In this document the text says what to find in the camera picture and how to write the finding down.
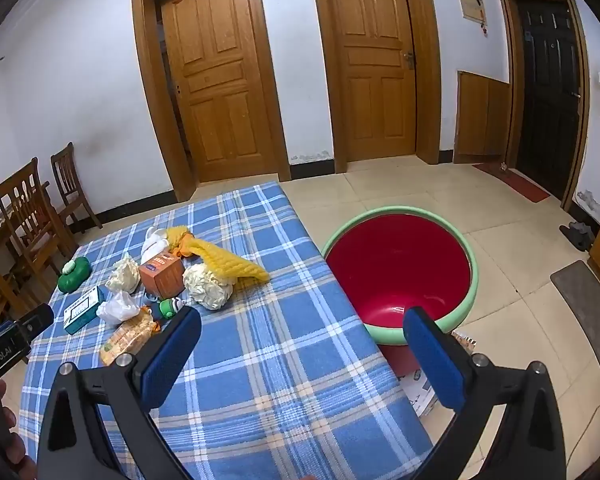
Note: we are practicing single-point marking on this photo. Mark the plain wooden door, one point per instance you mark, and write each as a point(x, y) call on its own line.
point(215, 85)

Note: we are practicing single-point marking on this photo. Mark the red doormat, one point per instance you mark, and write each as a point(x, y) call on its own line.
point(525, 187)

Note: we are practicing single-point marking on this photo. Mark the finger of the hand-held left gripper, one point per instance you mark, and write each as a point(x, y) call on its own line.
point(37, 320)

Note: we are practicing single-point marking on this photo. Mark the small crumpled paper ball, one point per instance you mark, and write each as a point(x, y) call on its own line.
point(123, 274)

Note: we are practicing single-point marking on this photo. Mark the teal and white box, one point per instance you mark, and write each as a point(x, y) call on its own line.
point(82, 310)

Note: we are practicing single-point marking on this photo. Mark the green plastic bottle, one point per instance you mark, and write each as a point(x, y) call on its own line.
point(75, 275)

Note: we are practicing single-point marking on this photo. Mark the yellow knitted cloth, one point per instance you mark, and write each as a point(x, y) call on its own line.
point(225, 260)

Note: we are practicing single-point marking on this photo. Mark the red basin with green rim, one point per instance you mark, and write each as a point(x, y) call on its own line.
point(395, 265)

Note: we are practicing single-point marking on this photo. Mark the grey floor mat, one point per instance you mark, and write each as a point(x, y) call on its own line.
point(585, 295)

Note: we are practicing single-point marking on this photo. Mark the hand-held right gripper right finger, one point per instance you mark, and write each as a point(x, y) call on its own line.
point(432, 360)

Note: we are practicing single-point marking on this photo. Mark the white tissue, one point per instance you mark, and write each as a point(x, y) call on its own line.
point(152, 249)

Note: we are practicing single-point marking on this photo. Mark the black door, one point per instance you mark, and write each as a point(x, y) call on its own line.
point(545, 85)

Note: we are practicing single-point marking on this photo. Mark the orange snack packet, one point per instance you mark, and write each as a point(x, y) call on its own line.
point(127, 337)

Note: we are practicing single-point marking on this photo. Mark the red plastic stool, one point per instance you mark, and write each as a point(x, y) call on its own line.
point(400, 360)

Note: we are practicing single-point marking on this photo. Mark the large paper ball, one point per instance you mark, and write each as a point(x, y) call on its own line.
point(207, 287)

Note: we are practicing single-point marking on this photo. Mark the person's left hand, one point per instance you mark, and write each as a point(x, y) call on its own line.
point(9, 435)

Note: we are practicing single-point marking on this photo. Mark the dark slipper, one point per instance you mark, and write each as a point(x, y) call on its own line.
point(585, 230)
point(572, 240)

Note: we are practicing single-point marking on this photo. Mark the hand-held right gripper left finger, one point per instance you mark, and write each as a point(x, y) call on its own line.
point(172, 355)

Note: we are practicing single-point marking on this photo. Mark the beige wall fuse box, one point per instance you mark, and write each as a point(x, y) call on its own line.
point(470, 5)

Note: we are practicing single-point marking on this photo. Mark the orange cardboard box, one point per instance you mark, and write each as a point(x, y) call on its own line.
point(162, 277)

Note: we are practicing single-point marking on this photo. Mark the white printed paper sheet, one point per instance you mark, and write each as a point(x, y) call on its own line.
point(417, 392)

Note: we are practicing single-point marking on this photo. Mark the shiny printed packet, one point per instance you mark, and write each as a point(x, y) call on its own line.
point(464, 342)

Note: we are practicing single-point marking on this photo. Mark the blue plaid tablecloth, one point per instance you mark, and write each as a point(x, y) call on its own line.
point(280, 335)

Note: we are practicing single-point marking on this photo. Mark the small green bottle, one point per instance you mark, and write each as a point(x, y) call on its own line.
point(169, 308)

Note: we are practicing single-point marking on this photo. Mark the white plastic bag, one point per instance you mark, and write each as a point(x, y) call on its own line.
point(117, 310)

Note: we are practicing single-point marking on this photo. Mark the low wooden wall panel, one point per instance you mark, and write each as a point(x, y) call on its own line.
point(480, 120)

